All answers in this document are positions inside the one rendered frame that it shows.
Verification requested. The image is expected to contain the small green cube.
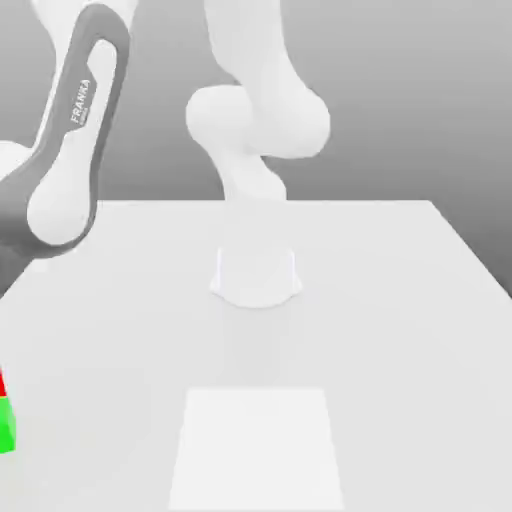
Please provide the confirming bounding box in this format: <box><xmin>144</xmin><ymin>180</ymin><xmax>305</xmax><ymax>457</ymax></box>
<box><xmin>0</xmin><ymin>396</ymin><xmax>18</xmax><ymax>455</ymax></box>

